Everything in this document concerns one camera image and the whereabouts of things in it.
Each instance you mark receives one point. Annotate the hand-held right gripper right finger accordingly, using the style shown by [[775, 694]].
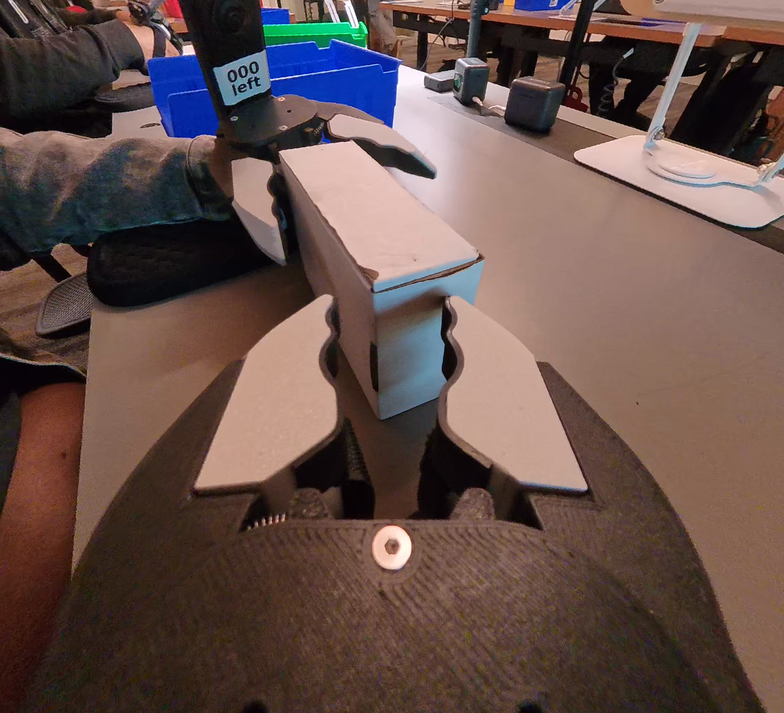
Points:
[[508, 413]]

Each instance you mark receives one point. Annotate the small flat grey device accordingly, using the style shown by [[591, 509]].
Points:
[[438, 82]]

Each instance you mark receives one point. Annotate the person's left forearm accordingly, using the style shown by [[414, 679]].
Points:
[[110, 186]]

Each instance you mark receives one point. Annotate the blue plastic bin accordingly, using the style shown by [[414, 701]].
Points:
[[275, 16], [343, 94]]

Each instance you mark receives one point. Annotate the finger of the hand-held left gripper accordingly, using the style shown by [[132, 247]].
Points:
[[254, 198], [380, 140]]

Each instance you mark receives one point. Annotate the dark charger case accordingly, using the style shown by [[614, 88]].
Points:
[[533, 103]]

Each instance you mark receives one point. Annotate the green plastic bin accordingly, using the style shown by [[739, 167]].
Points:
[[318, 34]]

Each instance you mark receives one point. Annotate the instruction sheet on stand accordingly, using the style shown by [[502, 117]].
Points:
[[674, 174]]

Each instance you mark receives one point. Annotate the black quilted wrist rest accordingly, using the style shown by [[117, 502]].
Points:
[[171, 266]]

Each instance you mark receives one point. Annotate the black mesh chair armrest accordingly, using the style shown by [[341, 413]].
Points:
[[64, 309]]

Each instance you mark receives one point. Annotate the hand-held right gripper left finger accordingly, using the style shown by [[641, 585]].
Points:
[[275, 407]]

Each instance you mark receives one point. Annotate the red clamp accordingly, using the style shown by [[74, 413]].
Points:
[[576, 97]]

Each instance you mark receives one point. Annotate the background wooden table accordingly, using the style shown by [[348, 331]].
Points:
[[539, 21]]

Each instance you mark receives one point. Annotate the white cardboard mailer box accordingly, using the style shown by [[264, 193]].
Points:
[[380, 223]]

